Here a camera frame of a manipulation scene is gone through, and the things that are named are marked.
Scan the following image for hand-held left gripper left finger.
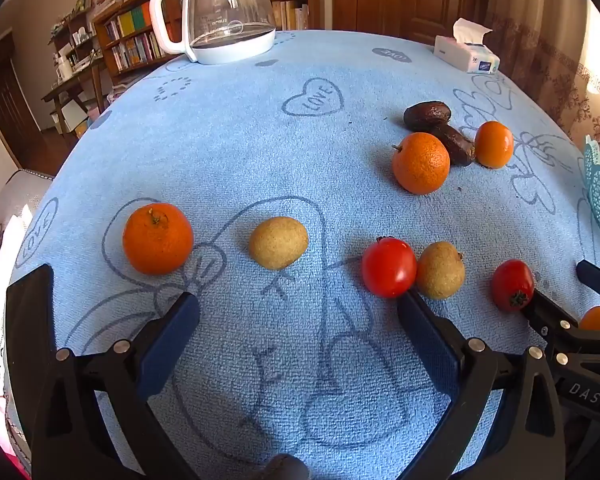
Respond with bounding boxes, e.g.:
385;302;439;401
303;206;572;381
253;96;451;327
5;263;201;480

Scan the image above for patterned brown curtain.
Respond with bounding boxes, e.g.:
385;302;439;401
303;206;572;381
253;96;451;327
477;0;600;153

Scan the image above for wooden side desk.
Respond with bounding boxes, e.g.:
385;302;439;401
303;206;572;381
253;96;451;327
41;62;108;136

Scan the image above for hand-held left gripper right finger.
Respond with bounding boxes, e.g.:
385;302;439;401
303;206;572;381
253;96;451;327
390;289;567;480

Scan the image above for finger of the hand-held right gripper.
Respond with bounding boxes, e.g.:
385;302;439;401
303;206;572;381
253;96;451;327
522;288;581;342
576;260;600;306

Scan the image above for wooden bookshelf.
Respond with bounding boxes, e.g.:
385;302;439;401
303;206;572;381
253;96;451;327
92;0;311;83

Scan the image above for large orange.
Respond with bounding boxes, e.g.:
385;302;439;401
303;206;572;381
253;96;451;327
122;203;195;276
391;132;451;196

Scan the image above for red tomato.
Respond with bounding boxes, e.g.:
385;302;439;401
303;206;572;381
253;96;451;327
361;236;418;299
490;259;536;313

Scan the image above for tan round fruit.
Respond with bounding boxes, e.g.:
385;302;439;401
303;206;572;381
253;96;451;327
248;216;310;270
416;241;466;301

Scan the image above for small open wooden shelf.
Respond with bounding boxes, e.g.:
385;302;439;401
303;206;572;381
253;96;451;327
49;10;103;88

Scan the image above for dark brown avocado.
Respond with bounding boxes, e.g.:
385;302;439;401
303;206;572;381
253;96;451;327
428;123;477;167
403;101;453;133

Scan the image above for glass kettle with white handle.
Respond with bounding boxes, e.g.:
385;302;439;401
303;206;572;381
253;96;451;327
149;0;277;66

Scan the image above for person's left hand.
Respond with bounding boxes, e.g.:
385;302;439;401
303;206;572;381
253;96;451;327
257;454;312;480

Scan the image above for white patterned sofa cushion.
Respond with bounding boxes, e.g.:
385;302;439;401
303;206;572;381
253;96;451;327
0;169;56;281

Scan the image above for white tissue pack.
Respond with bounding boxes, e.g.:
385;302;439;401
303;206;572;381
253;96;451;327
433;17;501;75

